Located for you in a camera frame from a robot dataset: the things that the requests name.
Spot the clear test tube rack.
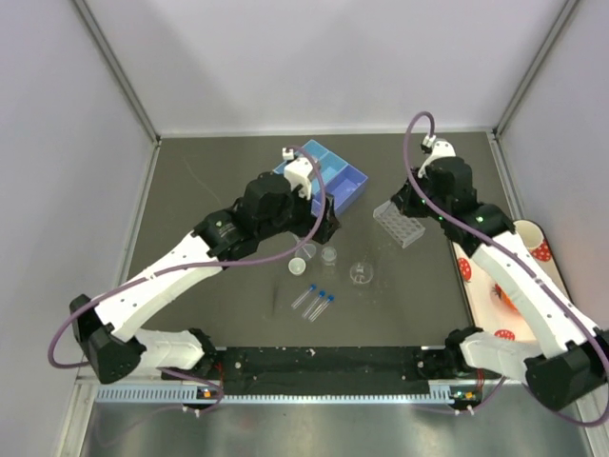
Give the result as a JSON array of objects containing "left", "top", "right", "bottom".
[{"left": 373, "top": 200, "right": 425, "bottom": 248}]

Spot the blue capped test tube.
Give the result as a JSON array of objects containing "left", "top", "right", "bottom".
[
  {"left": 290, "top": 284, "right": 317, "bottom": 309},
  {"left": 308, "top": 295, "right": 334, "bottom": 322},
  {"left": 302, "top": 290, "right": 325, "bottom": 318}
]

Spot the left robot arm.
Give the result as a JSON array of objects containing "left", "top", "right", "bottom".
[{"left": 69, "top": 172, "right": 340, "bottom": 385}]

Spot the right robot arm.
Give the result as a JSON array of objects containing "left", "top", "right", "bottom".
[{"left": 391, "top": 157, "right": 608, "bottom": 411}]

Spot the glass stoppered bottle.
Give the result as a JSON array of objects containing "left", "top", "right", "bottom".
[{"left": 321, "top": 246, "right": 338, "bottom": 266}]

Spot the clear plastic funnel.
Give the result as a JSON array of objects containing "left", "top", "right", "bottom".
[{"left": 294, "top": 235, "right": 317, "bottom": 262}]

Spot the purple drawer box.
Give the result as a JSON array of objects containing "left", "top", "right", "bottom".
[{"left": 322, "top": 165, "right": 368, "bottom": 216}]

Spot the middle blue drawer box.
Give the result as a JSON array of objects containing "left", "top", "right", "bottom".
[{"left": 318, "top": 151, "right": 347, "bottom": 185}]

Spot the clear glass beaker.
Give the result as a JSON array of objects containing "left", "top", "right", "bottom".
[{"left": 349, "top": 262, "right": 374, "bottom": 286}]

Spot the light blue drawer box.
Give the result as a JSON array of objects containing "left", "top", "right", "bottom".
[{"left": 273, "top": 139, "right": 329, "bottom": 174}]

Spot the orange bowl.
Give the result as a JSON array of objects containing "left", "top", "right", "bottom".
[{"left": 492, "top": 283, "right": 520, "bottom": 314}]

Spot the yellow cup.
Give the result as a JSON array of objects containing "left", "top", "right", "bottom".
[{"left": 514, "top": 220, "right": 545, "bottom": 251}]

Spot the strawberry pattern tray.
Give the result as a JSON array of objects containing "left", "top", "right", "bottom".
[{"left": 453, "top": 220, "right": 569, "bottom": 342}]

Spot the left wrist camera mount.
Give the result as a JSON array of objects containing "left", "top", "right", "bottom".
[{"left": 282, "top": 147, "right": 318, "bottom": 201}]

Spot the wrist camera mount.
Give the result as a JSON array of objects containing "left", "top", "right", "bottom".
[
  {"left": 418, "top": 135, "right": 456, "bottom": 178},
  {"left": 282, "top": 147, "right": 318, "bottom": 201}
]

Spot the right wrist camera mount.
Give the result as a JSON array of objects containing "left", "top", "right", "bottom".
[{"left": 418, "top": 135, "right": 456, "bottom": 178}]

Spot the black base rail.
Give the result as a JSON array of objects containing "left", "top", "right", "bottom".
[{"left": 161, "top": 346, "right": 481, "bottom": 396}]

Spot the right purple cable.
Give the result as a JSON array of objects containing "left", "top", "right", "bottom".
[{"left": 403, "top": 111, "right": 609, "bottom": 425}]

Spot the purple cable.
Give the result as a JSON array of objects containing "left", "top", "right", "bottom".
[
  {"left": 403, "top": 111, "right": 609, "bottom": 425},
  {"left": 47, "top": 146, "right": 329, "bottom": 368}
]

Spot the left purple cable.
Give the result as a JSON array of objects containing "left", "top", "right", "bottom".
[{"left": 47, "top": 146, "right": 329, "bottom": 368}]

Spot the grey slotted cable duct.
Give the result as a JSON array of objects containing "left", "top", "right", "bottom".
[{"left": 95, "top": 383, "right": 474, "bottom": 406}]

